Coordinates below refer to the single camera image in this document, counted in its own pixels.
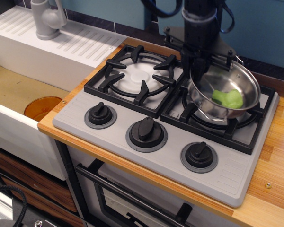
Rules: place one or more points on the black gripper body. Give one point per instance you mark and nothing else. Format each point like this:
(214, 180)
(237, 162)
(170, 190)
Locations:
(221, 54)

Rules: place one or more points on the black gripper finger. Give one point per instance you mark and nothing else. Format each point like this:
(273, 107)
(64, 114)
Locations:
(200, 67)
(187, 59)

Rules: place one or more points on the stainless steel pot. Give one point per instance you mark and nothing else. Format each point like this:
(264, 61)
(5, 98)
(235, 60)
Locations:
(215, 78)

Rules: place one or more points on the green toy cauliflower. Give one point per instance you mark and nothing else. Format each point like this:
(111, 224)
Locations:
(232, 99)

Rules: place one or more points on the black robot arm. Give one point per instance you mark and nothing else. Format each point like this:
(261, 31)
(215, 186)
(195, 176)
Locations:
(204, 17)

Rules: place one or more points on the black middle stove knob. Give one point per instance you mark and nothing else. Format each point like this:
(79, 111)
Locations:
(146, 135)

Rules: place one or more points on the black stove knob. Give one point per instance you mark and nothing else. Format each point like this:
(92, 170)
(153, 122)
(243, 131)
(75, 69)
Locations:
(100, 116)
(146, 135)
(199, 157)

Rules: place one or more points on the black right stove knob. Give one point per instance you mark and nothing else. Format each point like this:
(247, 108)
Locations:
(199, 157)

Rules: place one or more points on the black left stove knob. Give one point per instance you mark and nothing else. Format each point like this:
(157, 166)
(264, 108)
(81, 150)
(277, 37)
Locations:
(100, 116)

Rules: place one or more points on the grey toy stove top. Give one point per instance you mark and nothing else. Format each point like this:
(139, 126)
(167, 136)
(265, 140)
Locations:
(227, 183)

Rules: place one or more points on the black left burner grate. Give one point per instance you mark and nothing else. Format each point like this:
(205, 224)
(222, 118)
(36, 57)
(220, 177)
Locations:
(136, 81)

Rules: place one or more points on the black burner grate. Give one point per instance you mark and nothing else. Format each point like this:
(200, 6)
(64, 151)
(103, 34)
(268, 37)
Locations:
(136, 81)
(240, 133)

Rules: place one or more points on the black right burner grate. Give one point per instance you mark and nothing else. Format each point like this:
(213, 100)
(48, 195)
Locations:
(240, 133)

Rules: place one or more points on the grey toy faucet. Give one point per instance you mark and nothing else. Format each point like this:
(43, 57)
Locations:
(48, 21)

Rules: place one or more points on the orange plastic plate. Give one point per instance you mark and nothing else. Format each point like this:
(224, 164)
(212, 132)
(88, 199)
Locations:
(39, 108)

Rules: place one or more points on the white toy sink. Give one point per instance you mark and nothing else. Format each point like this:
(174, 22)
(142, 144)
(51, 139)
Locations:
(31, 68)

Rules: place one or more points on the wooden drawer fronts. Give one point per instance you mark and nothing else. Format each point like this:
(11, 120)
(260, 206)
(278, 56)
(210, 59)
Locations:
(44, 192)

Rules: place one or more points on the oven door with black handle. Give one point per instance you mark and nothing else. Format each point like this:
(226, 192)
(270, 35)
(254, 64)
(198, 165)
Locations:
(129, 202)

